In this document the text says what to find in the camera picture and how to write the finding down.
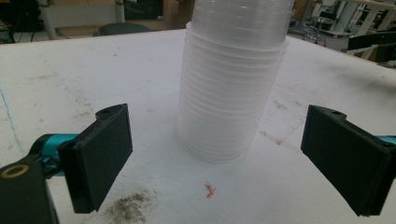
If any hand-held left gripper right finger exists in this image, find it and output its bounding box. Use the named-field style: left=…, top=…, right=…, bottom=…
left=300, top=105, right=396, bottom=217

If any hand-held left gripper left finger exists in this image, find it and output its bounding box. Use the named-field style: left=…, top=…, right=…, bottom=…
left=58, top=103, right=134, bottom=215

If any white foam mat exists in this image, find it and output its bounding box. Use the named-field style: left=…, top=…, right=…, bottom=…
left=0, top=28, right=396, bottom=224

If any small red scrap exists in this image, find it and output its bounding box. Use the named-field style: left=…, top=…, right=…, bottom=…
left=204, top=183, right=217, bottom=200

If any chrome stool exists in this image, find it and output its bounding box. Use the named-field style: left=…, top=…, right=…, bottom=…
left=303, top=16, right=334, bottom=47

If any black round stool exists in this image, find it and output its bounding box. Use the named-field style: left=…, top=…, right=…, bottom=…
left=98, top=21, right=152, bottom=36

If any black metal frame post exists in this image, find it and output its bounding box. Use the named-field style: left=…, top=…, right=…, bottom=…
left=346, top=30, right=396, bottom=51

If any grey metal post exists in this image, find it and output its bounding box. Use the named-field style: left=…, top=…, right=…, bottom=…
left=115, top=0, right=126, bottom=23
left=39, top=0, right=59, bottom=41

